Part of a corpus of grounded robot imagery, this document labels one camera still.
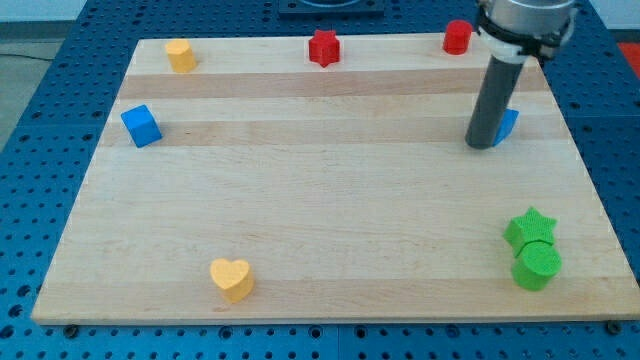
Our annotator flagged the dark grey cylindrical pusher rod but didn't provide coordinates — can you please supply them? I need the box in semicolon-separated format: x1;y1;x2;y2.
465;56;523;150

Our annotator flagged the green star block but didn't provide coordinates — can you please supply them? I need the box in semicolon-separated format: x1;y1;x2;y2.
503;207;557;258

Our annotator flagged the red star block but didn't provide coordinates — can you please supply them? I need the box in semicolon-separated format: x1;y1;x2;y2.
308;29;341;67

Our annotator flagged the blue block behind rod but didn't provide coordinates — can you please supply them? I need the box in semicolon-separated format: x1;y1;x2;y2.
493;108;520;147

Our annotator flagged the red cylinder block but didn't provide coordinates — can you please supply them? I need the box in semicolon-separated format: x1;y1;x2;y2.
442;20;473;55

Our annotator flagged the green cylinder block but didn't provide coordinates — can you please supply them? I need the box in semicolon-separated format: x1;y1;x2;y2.
511;242;562;291

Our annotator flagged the wooden board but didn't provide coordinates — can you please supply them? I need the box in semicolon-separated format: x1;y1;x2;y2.
32;33;639;325

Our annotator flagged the yellow pentagon block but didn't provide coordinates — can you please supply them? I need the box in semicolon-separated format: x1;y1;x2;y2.
165;39;197;73

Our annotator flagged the yellow heart block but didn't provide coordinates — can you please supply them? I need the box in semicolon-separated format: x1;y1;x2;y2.
210;258;255;304

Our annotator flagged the blue cube block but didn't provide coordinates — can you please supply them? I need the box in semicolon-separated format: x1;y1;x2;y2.
120;105;162;148

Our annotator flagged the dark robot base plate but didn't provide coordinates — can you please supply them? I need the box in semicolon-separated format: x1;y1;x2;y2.
277;0;386;17

